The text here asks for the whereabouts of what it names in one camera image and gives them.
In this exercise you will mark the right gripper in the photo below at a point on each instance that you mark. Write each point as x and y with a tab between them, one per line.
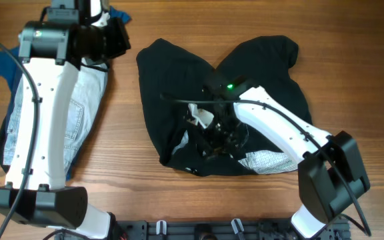
212	146

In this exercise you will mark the black shorts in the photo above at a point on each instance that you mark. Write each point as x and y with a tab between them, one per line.
170	78

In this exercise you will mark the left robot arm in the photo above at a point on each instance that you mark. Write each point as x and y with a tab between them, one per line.
51	54

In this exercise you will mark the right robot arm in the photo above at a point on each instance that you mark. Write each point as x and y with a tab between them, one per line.
331	172

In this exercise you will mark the light blue denim shorts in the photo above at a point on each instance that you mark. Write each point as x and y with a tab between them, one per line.
83	107

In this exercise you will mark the black garment under pile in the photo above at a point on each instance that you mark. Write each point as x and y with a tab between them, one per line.
3	137

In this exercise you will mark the blue t-shirt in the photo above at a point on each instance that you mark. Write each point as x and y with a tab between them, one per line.
3	65

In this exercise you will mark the right white rail clip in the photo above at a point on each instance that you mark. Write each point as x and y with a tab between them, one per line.
237	226

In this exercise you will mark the white rail clip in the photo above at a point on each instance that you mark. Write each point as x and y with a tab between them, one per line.
161	227
237	226

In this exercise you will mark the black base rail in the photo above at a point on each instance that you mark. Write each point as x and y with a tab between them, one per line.
266	229

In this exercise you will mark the left white rail clip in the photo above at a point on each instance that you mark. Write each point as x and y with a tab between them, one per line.
161	227

